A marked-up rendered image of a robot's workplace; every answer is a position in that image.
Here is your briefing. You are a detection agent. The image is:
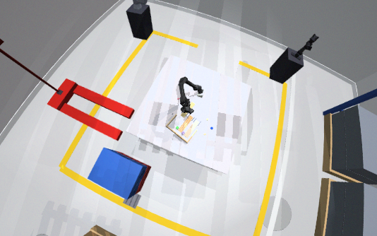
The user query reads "pale orange strip with orange dots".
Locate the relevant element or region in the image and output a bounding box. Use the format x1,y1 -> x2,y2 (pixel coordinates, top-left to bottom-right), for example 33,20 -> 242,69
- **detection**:
186,115 -> 193,123

